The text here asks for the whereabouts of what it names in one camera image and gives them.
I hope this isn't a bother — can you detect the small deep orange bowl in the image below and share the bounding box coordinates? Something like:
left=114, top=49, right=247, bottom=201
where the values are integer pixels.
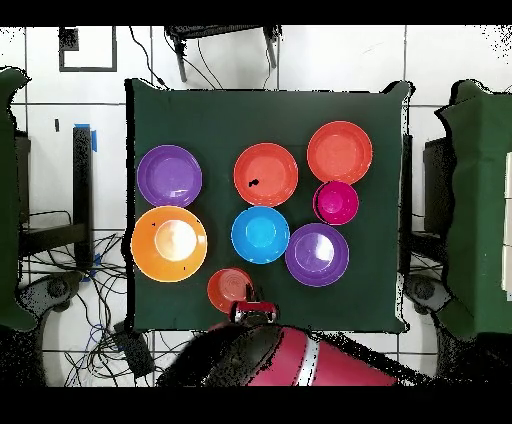
left=206, top=267, right=256, bottom=315

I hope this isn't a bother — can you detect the blue plastic bowl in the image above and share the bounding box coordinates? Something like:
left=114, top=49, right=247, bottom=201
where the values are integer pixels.
left=230, top=205, right=291, bottom=265

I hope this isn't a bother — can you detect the purple plastic bowl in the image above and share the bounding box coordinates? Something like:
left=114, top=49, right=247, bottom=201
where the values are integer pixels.
left=136, top=144, right=204, bottom=208
left=284, top=222, right=350, bottom=288

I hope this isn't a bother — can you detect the pink plastic bowl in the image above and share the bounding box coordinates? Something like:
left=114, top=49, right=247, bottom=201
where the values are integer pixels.
left=312, top=180, right=360, bottom=226

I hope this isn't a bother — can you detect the wide red-orange bowl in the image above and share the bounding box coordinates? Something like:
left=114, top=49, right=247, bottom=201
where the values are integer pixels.
left=233, top=142, right=300, bottom=208
left=306, top=120, right=374, bottom=186

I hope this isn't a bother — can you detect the large yellow-orange bowl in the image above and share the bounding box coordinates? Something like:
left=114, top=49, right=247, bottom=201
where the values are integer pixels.
left=130, top=205, right=209, bottom=284

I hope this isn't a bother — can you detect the black power brick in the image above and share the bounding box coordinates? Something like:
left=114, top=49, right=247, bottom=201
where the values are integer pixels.
left=112, top=321, right=156, bottom=379

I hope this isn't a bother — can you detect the dark green tablecloth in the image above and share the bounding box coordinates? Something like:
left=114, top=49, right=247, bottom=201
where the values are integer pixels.
left=124, top=77, right=413, bottom=333

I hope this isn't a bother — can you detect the blue tape strip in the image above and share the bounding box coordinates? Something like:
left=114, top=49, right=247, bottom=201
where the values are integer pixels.
left=74, top=122, right=98, bottom=153

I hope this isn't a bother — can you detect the green cloth covered table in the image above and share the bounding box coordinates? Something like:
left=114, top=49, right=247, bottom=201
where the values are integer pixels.
left=434, top=78, right=512, bottom=339
left=0, top=66, right=39, bottom=332

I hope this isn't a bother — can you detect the black metal chair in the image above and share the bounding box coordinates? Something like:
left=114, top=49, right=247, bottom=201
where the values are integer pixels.
left=164, top=24, right=283, bottom=84

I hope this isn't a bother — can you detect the blue network cable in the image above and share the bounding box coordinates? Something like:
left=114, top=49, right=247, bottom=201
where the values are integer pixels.
left=85, top=323, right=121, bottom=353

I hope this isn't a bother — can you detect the black table frame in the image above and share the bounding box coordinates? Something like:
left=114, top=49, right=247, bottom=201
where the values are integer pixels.
left=17, top=125, right=95, bottom=273

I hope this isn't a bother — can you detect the black floor cable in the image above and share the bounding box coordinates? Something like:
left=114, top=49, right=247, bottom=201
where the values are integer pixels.
left=128, top=25, right=169, bottom=89

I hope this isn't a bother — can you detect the black square frame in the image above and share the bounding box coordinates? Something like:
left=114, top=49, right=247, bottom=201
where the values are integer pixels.
left=58, top=25, right=118, bottom=73

